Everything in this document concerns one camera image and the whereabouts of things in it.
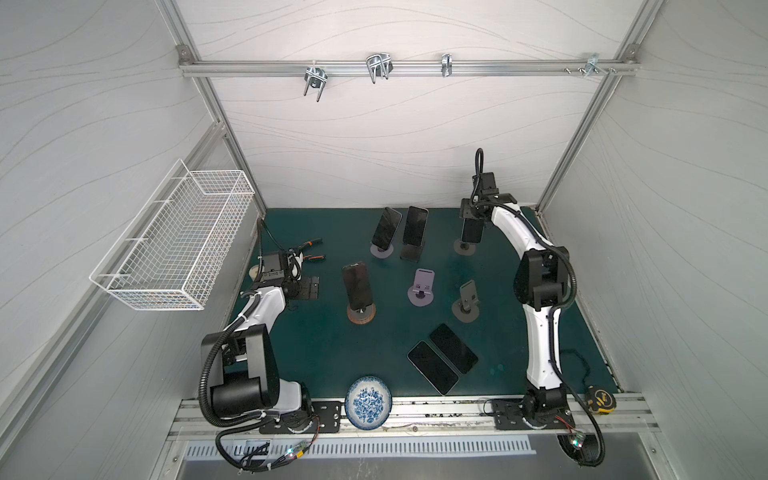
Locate orange handled pliers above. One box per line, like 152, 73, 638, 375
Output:
294, 238, 326, 262

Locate white wire basket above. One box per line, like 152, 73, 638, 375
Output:
89, 159, 254, 311

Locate right base cable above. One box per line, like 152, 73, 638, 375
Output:
556, 407, 608, 468

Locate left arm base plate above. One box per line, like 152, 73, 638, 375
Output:
259, 401, 342, 435

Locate blue white patterned plate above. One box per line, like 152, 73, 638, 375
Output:
344, 376, 393, 431

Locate black phone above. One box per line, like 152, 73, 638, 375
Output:
403, 206, 429, 247
460, 218, 485, 244
429, 324, 478, 375
407, 341, 459, 395
371, 207, 402, 250
342, 262, 373, 311

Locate left base cable bundle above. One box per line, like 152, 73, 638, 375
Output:
214, 413, 322, 473

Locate grey stand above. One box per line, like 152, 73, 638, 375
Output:
451, 280, 480, 324
453, 239, 476, 256

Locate aluminium crossbar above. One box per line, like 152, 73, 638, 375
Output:
180, 57, 641, 78

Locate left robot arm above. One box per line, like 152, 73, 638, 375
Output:
197, 246, 313, 433

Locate purple stand back left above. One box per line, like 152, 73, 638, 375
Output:
370, 243, 394, 259

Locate beige plastic cup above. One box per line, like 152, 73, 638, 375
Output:
248, 265, 260, 282

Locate metal clamp left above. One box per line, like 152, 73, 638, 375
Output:
303, 66, 328, 102

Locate metal clamp centre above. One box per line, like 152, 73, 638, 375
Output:
365, 52, 393, 84

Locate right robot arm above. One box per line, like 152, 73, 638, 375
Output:
460, 148, 588, 429

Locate purple phone stand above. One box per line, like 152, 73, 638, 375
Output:
407, 268, 435, 307

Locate grey stand front right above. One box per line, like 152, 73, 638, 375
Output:
451, 280, 480, 324

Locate black stand back centre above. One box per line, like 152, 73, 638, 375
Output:
400, 244, 423, 263

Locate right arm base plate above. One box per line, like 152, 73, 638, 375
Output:
487, 396, 575, 431

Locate metal clamp small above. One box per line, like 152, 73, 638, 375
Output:
441, 53, 453, 78

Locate metal bracket right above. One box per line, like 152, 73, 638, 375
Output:
563, 54, 618, 78

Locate wooden base phone stand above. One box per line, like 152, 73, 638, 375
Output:
346, 303, 377, 325

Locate white vent grille strip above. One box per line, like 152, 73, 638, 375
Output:
183, 435, 537, 461

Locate grey stand back right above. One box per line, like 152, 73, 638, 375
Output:
453, 239, 476, 256

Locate yellow black tape measure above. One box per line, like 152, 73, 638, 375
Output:
586, 386, 617, 415

